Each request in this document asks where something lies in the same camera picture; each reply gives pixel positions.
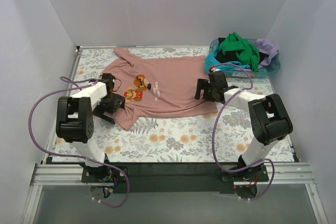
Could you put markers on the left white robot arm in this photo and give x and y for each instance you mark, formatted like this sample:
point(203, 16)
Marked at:
point(74, 122)

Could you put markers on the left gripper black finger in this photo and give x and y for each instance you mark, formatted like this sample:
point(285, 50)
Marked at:
point(115, 102)
point(104, 117)

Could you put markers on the pink printed t shirt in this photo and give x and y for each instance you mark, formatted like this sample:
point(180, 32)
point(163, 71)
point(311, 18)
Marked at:
point(158, 87)

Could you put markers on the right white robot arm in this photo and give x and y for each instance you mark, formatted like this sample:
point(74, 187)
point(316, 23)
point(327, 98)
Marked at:
point(270, 122)

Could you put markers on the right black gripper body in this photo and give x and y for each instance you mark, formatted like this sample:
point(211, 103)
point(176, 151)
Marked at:
point(203, 91)

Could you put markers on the aluminium frame rail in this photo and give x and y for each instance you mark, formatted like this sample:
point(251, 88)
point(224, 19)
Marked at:
point(71, 174)

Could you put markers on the lavender t shirt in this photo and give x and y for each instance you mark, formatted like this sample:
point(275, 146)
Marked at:
point(267, 51)

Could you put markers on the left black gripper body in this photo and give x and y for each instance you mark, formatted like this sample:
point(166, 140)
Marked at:
point(109, 108)

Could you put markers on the black t shirt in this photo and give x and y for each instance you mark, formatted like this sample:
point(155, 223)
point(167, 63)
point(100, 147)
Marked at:
point(228, 56)

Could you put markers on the floral patterned table mat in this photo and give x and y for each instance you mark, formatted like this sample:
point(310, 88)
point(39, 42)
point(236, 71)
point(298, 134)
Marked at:
point(176, 139)

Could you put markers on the green t shirt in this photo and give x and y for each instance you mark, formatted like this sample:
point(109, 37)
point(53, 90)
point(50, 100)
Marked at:
point(245, 52)

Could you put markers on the teal t shirt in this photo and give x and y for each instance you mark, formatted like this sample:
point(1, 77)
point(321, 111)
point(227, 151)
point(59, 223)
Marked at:
point(212, 61)

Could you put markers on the teal plastic basket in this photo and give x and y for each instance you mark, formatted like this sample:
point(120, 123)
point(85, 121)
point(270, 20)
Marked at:
point(263, 72)

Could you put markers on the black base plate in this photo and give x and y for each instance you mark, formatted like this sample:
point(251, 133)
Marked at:
point(186, 177)

